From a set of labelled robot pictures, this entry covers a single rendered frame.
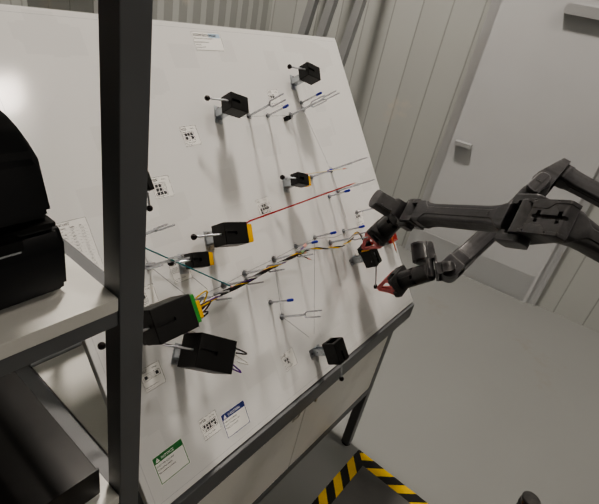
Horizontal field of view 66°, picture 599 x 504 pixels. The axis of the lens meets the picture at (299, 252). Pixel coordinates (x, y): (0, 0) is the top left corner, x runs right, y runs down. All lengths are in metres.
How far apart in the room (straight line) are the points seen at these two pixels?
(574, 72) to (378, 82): 1.40
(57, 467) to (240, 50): 1.09
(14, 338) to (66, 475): 0.34
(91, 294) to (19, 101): 0.52
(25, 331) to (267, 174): 0.89
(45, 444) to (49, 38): 0.75
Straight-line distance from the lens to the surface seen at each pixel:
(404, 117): 4.02
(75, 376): 1.43
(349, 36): 3.65
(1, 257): 0.54
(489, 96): 3.79
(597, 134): 3.75
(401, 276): 1.46
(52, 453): 0.87
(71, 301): 0.59
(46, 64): 1.08
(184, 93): 1.22
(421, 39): 3.97
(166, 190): 1.10
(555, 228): 0.96
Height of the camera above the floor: 1.82
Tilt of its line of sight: 29 degrees down
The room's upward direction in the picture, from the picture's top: 13 degrees clockwise
